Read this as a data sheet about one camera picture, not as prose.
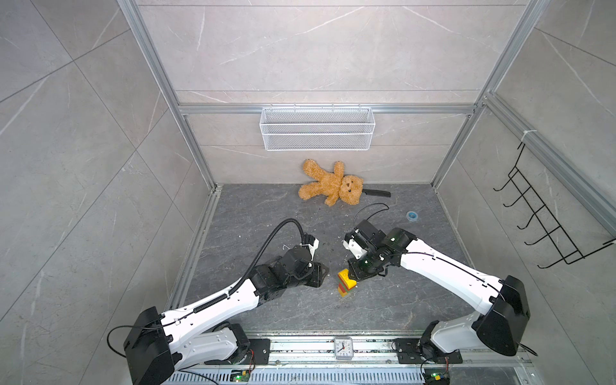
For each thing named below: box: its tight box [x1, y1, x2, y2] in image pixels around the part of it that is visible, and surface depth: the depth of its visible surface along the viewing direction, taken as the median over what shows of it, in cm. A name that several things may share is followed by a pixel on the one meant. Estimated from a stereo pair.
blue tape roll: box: [405, 210, 419, 223], surface depth 109 cm
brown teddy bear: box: [298, 158, 365, 207], surface depth 113 cm
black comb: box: [361, 188, 391, 198], surface depth 118 cm
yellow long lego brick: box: [337, 267, 357, 289], surface depth 77 cm
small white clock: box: [333, 336, 354, 361], surface depth 74 cm
